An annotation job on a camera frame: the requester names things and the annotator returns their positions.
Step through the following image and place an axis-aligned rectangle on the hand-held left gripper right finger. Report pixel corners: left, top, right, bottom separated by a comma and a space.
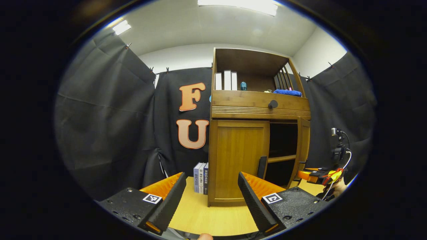
238, 172, 331, 236

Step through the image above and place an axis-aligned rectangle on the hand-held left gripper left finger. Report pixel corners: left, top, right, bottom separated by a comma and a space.
94, 172, 186, 236

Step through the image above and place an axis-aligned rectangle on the wooden double-door shoe cabinet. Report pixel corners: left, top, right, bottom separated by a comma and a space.
207, 47, 311, 208

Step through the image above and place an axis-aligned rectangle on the grey-blue paperback book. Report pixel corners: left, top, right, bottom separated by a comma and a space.
193, 163, 203, 193
199, 163, 206, 194

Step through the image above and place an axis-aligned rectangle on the blue folded towel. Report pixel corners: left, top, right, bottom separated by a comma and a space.
273, 89, 302, 97

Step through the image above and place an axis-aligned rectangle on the black backdrop cloth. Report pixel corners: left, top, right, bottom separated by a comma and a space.
55, 28, 377, 202

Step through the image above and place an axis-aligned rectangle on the small ceiling light panel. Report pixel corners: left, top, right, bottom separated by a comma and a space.
112, 20, 131, 35

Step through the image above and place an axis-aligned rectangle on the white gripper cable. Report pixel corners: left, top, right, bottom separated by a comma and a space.
322, 150, 353, 200

